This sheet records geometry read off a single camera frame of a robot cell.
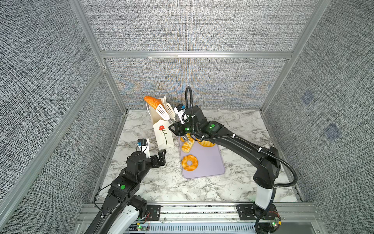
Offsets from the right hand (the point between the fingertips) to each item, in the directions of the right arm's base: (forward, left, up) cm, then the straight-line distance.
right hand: (171, 125), depth 77 cm
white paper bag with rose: (+4, +7, -14) cm, 16 cm away
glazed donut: (-6, -10, -24) cm, 26 cm away
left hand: (-12, +7, -6) cm, 15 cm away
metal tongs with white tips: (+1, +1, +8) cm, 8 cm away
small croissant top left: (-12, -6, +4) cm, 13 cm away
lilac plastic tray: (-8, -22, -27) cm, 36 cm away
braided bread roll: (+1, -8, -22) cm, 23 cm away
